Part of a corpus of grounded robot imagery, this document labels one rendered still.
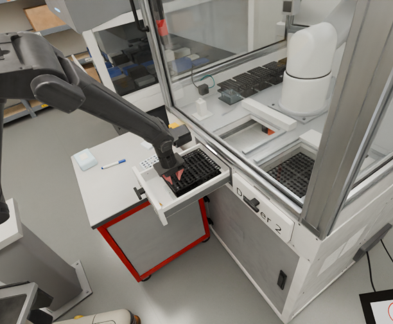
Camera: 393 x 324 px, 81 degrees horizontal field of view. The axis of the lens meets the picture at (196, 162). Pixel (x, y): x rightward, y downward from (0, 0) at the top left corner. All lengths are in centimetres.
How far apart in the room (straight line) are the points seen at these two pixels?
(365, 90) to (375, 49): 6
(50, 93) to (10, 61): 5
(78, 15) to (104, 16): 13
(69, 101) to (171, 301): 147
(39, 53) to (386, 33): 48
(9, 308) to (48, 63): 57
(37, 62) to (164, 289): 154
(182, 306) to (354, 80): 150
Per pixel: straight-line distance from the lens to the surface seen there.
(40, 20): 447
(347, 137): 53
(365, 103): 49
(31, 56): 40
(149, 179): 110
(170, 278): 175
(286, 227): 82
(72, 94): 40
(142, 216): 125
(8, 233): 141
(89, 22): 152
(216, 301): 166
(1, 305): 78
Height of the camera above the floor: 158
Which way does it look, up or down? 41 degrees down
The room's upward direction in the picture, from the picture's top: 11 degrees counter-clockwise
